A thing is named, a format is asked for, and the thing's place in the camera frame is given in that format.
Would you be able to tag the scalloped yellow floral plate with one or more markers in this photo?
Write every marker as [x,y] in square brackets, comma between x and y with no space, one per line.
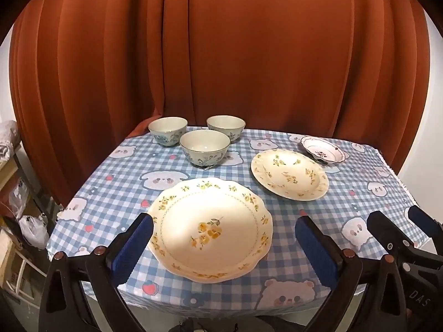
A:
[209,221]

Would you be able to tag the cluttered storage shelf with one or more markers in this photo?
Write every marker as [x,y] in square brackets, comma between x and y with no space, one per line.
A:
[10,259]

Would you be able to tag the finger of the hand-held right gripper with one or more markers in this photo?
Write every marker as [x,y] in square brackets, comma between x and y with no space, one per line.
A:
[384,230]
[424,223]

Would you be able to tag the blue checked bear tablecloth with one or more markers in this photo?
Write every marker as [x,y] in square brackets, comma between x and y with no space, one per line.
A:
[114,193]

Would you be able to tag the small red floral plate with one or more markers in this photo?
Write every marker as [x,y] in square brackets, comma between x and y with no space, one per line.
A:
[322,149]

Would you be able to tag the round yellow floral plate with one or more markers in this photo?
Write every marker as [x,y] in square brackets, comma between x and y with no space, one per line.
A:
[289,174]

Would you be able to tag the blue floral ceramic bowl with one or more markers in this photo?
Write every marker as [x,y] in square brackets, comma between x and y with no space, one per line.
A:
[226,126]
[168,129]
[205,147]

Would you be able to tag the orange curtain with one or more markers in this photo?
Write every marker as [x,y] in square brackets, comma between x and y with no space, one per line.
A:
[221,48]

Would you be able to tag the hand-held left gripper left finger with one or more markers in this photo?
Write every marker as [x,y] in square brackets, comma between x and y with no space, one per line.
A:
[133,249]

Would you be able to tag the grey cloth bundle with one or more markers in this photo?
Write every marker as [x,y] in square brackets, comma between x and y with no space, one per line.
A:
[7,136]

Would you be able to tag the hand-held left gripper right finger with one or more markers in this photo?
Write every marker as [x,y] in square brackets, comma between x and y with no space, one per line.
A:
[315,249]

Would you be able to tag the white plastic bag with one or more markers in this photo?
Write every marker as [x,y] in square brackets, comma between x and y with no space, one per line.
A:
[33,231]

